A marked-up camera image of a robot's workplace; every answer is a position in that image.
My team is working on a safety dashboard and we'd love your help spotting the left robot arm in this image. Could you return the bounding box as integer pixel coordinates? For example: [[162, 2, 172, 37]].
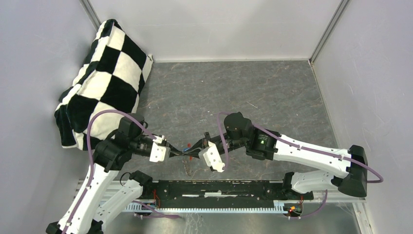
[[46, 110, 177, 234]]

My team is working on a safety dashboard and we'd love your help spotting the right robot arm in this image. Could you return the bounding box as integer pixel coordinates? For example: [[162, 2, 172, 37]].
[[183, 112, 368, 199]]

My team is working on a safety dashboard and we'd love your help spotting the left electronics board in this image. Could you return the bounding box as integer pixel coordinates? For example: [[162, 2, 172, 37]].
[[137, 190, 160, 216]]

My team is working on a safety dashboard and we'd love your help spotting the electronics board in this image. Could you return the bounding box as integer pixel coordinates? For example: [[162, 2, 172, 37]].
[[284, 195, 304, 219], [137, 190, 160, 216]]

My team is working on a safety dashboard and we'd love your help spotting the black white checkered pillow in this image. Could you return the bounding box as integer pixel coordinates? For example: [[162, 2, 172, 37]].
[[54, 19, 153, 151]]

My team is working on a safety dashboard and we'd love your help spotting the right electronics board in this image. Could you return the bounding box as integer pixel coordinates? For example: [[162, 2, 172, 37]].
[[284, 195, 304, 219]]

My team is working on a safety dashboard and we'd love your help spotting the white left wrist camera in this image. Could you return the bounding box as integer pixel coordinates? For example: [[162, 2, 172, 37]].
[[150, 135, 170, 162]]

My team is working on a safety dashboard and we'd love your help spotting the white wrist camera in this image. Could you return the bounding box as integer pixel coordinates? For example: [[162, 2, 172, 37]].
[[198, 141, 225, 173], [150, 135, 170, 162]]

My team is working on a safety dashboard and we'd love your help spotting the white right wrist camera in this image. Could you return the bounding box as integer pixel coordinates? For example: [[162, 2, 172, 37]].
[[198, 141, 225, 173]]

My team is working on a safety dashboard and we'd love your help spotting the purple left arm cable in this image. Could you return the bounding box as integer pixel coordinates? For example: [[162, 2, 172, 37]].
[[61, 110, 159, 234]]

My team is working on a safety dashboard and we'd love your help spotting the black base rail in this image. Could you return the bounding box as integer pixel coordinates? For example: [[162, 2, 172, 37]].
[[140, 180, 314, 209]]

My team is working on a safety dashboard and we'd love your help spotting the white toothed cable duct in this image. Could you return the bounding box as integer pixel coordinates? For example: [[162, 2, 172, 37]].
[[122, 202, 287, 214]]

